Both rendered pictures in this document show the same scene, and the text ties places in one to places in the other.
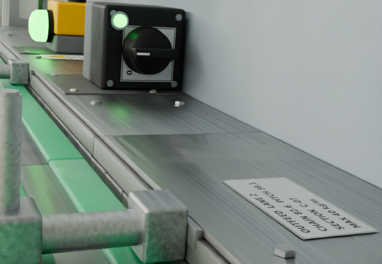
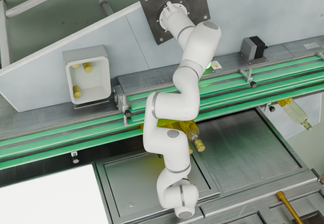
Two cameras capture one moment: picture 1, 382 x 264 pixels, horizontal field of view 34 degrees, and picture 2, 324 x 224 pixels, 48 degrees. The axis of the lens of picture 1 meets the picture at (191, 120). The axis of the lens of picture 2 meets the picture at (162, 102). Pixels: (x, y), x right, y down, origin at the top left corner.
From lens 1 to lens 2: 2.11 m
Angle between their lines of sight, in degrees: 81
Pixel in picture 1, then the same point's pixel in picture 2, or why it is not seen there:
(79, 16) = not seen: hidden behind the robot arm
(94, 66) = (258, 55)
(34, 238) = not seen: outside the picture
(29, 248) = not seen: outside the picture
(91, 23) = (256, 49)
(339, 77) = (295, 32)
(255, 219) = (317, 48)
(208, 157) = (298, 49)
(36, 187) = (305, 63)
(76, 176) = (301, 61)
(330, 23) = (294, 27)
